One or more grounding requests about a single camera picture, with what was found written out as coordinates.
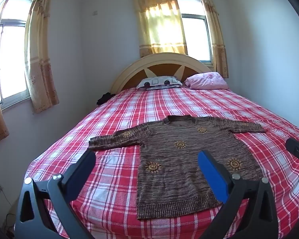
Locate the pink pillow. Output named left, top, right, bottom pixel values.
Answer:
left=184, top=72, right=229, bottom=90

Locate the cream wooden headboard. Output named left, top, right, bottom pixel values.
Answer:
left=110, top=52, right=213, bottom=94

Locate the bed with red plaid sheet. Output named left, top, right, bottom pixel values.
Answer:
left=14, top=87, right=299, bottom=239

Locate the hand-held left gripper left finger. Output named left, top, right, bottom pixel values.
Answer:
left=15, top=151, right=96, bottom=239

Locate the window with metal frame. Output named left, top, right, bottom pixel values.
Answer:
left=176, top=0, right=213, bottom=64
left=0, top=0, right=33, bottom=110

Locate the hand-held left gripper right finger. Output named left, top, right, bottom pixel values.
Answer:
left=198, top=150, right=286, bottom=239

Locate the white patterned pillow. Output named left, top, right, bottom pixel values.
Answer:
left=136, top=76, right=183, bottom=90

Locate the brown knitted sweater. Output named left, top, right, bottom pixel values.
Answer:
left=88, top=115, right=268, bottom=220

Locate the black cloth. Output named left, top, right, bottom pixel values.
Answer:
left=97, top=93, right=116, bottom=105

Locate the black cable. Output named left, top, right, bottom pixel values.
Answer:
left=0, top=189, right=15, bottom=237

